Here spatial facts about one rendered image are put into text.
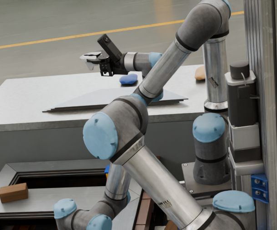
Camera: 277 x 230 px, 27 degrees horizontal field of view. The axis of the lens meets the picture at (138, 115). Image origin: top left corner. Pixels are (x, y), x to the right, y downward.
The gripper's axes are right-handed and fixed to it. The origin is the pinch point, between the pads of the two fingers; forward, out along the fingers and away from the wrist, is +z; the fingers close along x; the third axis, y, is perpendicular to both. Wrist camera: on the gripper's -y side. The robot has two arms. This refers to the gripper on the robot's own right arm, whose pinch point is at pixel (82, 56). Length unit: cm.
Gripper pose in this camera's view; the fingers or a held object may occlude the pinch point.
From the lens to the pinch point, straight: 236.1
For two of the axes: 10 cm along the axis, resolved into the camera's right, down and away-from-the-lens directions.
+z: -9.0, -0.6, 4.2
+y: 1.9, 8.2, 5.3
